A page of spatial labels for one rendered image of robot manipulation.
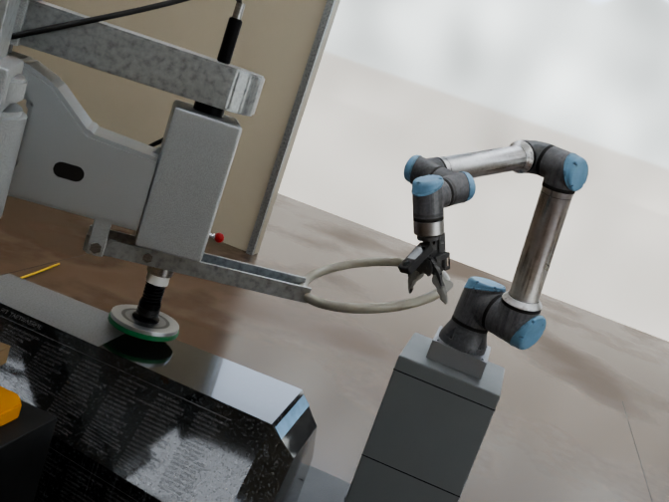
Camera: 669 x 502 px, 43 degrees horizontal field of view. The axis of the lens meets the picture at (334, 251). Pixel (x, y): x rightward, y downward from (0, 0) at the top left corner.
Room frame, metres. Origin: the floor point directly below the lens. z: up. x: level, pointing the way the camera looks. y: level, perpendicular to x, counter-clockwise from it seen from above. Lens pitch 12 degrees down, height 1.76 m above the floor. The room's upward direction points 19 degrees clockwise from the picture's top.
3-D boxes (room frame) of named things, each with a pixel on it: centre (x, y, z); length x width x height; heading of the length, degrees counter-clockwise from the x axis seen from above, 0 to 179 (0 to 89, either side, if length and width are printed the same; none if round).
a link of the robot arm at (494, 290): (3.17, -0.60, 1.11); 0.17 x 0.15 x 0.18; 48
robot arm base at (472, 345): (3.18, -0.59, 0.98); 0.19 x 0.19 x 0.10
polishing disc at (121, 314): (2.47, 0.48, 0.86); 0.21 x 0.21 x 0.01
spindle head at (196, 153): (2.45, 0.56, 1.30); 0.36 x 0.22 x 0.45; 105
